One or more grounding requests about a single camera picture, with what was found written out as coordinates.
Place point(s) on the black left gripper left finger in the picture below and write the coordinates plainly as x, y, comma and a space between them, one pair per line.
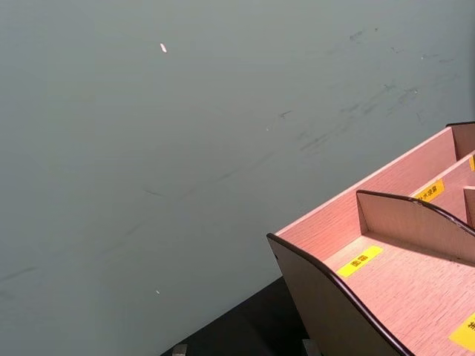
180, 351

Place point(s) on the black table cloth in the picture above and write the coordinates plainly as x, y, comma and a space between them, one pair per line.
245, 326

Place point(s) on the yellow label sticker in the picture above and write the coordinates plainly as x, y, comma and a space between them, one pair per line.
359, 262
465, 331
472, 163
429, 192

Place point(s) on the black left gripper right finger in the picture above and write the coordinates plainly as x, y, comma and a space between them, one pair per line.
310, 348

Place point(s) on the shallow brown cardboard tray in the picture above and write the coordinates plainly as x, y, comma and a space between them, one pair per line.
408, 289

